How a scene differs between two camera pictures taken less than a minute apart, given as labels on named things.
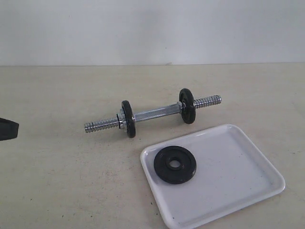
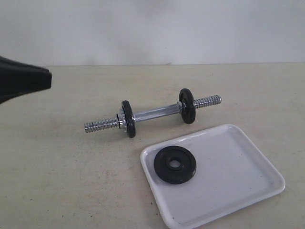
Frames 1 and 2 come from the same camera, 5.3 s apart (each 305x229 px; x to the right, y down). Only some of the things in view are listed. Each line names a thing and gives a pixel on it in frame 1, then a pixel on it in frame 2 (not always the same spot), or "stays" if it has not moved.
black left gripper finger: (8, 129) -> (17, 78)
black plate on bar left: (129, 119) stays
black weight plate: (179, 175) stays
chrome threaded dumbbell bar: (178, 108) stays
